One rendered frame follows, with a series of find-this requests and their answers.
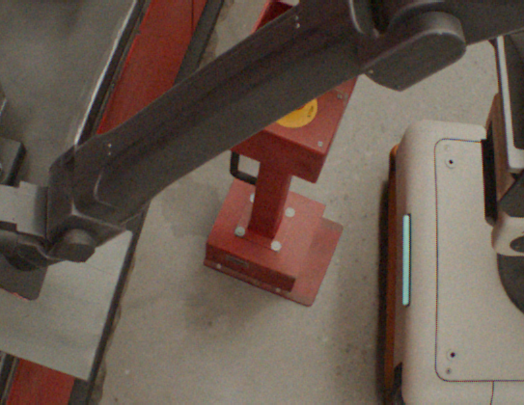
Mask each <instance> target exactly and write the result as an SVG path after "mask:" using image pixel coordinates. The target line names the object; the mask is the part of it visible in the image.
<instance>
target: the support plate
mask: <svg viewBox="0 0 524 405"><path fill-rule="evenodd" d="M132 235H133V234H132V231H129V230H125V232H124V233H123V234H121V235H119V236H118V237H117V238H115V239H112V240H110V241H109V242H107V243H106V244H104V245H103V246H101V247H99V248H96V252H95V253H94V254H93V255H92V256H91V258H89V259H87V260H86V262H80V263H76V262H71V261H64V262H58V263H56V264H53V265H50V266H49V268H48V269H47V272H46V274H45V279H44V281H43V286H42V288H41V292H40V297H39V298H38V299H37V300H33V301H29V302H27V301H24V300H22V299H20V298H18V297H16V296H14V295H12V294H11V293H9V292H6V291H5V290H2V289H1V288H0V350H1V351H4V352H7V353H9V354H12V355H15V356H18V357H19V358H22V359H25V360H27V361H30V362H33V363H35V364H38V365H42V366H45V367H47V368H50V369H52V370H55V371H58V372H61V373H64V374H66V375H69V376H71V377H74V378H77V379H80V380H83V381H86V382H88V379H89V377H90V372H91V370H92V368H93V362H94V360H95V357H96V352H97V350H98V348H97V347H98V345H99V342H100V340H101V338H100V337H101V334H102V332H103V330H104V329H103V327H104V325H105V322H106V319H107V314H108V312H109V311H110V305H111V302H112V300H113V297H114V292H115V290H116V287H117V284H118V279H119V276H120V274H121V272H122V270H123V264H124V259H125V257H126V254H127V249H128V246H129V244H130V241H131V238H132Z"/></svg>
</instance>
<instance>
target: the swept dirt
mask: <svg viewBox="0 0 524 405"><path fill-rule="evenodd" d="M234 1H235V0H225V3H224V5H223V8H222V10H221V13H220V14H219V17H218V19H217V22H216V25H215V27H214V30H213V32H212V35H211V37H210V39H209V42H208V45H207V49H206V52H205V54H204V57H203V60H202V61H201V63H200V66H199V69H200V68H202V67H203V66H205V65H206V64H207V63H208V62H209V61H211V60H212V59H214V58H216V56H215V49H216V46H217V44H218V42H219V39H218V36H217V26H218V25H219V24H220V23H221V22H223V21H224V20H225V18H227V16H228V12H229V10H230V7H231V6H232V5H233V4H234ZM136 253H137V249H136V250H135V253H134V256H133V259H132V261H131V263H130V268H129V271H128V274H127V276H126V279H125V285H124V288H123V291H122V296H121V299H120V302H119V304H118V308H117V311H116V313H115V316H114V321H113V324H112V327H111V331H110V334H109V336H108V341H107V343H106V346H105V348H104V349H105V351H104V354H103V356H102V361H101V364H100V366H99V371H98V373H97V379H96V381H95V385H94V388H93V390H92V395H91V398H90V403H89V405H97V404H98V403H99V402H100V399H101V398H102V395H103V390H102V389H103V384H104V379H105V376H106V373H107V370H106V363H105V359H106V355H107V354H106V353H107V351H108V350H109V349H110V347H111V346H110V345H111V344H112V342H113V339H114V332H115V330H116V328H117V324H118V323H119V322H120V319H121V308H122V302H123V297H124V295H125V293H126V291H127V287H128V283H129V279H130V276H131V275H132V270H133V268H134V265H135V262H136Z"/></svg>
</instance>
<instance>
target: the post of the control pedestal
mask: <svg viewBox="0 0 524 405"><path fill-rule="evenodd" d="M291 180H292V175H291V174H288V173H286V172H283V171H281V170H278V169H276V168H273V167H271V166H266V165H264V164H262V163H260V164H259V168H258V174H257V186H256V191H255V197H254V202H253V207H252V213H251V219H250V224H249V229H251V230H254V231H256V232H258V233H261V234H263V235H266V236H268V237H273V236H274V234H275V231H276V229H277V228H278V225H279V223H280V220H281V218H282V215H283V211H284V207H285V205H286V201H287V197H288V193H289V189H290V184H291Z"/></svg>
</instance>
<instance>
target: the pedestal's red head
mask: <svg viewBox="0 0 524 405"><path fill-rule="evenodd" d="M270 1H271V0H267V1H266V2H265V5H264V6H263V8H262V10H261V12H260V14H259V18H258V20H257V22H256V23H255V25H254V27H253V28H252V31H251V33H250V34H253V33H255V32H256V31H257V30H258V28H260V26H261V21H262V18H263V17H264V14H265V11H266V10H267V8H268V6H269V5H270ZM293 6H294V5H293V4H291V3H288V2H283V1H281V0H274V2H273V8H272V13H271V17H270V18H269V20H268V22H271V21H272V20H273V19H274V18H276V17H277V16H278V17H279V16H280V15H282V14H283V13H284V12H286V11H288V10H289V9H290V8H293ZM250 34H249V35H250ZM358 77H359V76H357V77H355V78H354V79H353V78H352V79H350V80H348V81H346V82H345V83H344V84H341V85H339V86H338V87H336V88H334V90H332V91H329V92H327V93H325V94H323V95H322V96H320V97H319V98H317V111H316V114H315V116H314V117H313V119H312V120H311V122H309V123H306V124H304V125H302V126H299V127H287V126H284V125H281V124H279V123H277V122H274V123H273V124H271V125H269V126H268V127H266V128H264V129H263V130H261V131H259V132H258V133H257V134H255V135H254V136H252V137H250V138H247V139H245V140H244V141H242V142H240V143H239V144H237V145H235V146H234V147H232V148H230V149H229V150H230V151H233V152H235V153H238V154H240V155H243V156H245V157H248V158H250V159H253V160H255V161H257V162H259V163H262V164H264V165H266V166H271V167H273V168H276V169H278V170H281V171H283V172H286V173H288V174H291V175H293V176H297V177H299V178H301V179H304V180H306V181H309V182H311V183H317V180H318V177H319V175H320V173H321V171H322V169H323V164H324V162H325V159H326V157H327V154H328V152H329V150H330V149H331V147H332V144H333V142H334V139H335V135H336V132H337V131H338V128H339V125H340V123H341V121H342V119H343V117H344V112H345V108H346V107H347V105H348V103H349V101H350V97H351V95H352V92H353V90H354V88H355V86H356V81H357V80H358Z"/></svg>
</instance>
